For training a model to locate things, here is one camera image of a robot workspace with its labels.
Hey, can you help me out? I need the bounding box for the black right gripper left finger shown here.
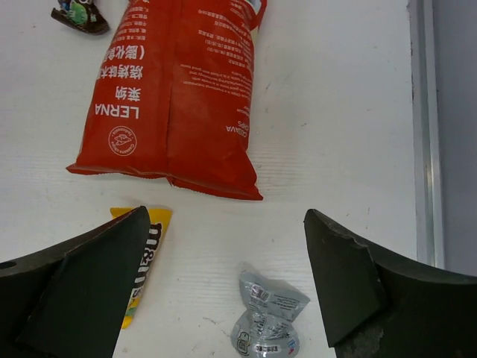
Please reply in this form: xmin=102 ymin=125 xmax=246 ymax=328
xmin=1 ymin=207 xmax=150 ymax=357

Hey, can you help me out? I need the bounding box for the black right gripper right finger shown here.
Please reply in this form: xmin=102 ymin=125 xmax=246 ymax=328
xmin=304 ymin=209 xmax=476 ymax=357

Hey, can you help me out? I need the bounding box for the silver snack packet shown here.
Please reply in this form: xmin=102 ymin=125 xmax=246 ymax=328
xmin=230 ymin=263 xmax=310 ymax=358

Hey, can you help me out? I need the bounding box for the yellow candy packet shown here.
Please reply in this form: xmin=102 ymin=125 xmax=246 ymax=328
xmin=121 ymin=208 xmax=173 ymax=330

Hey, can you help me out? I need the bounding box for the red chips bag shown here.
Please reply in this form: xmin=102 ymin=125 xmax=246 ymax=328
xmin=69 ymin=1 xmax=267 ymax=201

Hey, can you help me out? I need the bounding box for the purple candy packet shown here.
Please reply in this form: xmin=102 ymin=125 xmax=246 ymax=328
xmin=51 ymin=0 xmax=110 ymax=36

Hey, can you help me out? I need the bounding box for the aluminium table edge rail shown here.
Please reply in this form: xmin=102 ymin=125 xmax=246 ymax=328
xmin=407 ymin=1 xmax=445 ymax=269

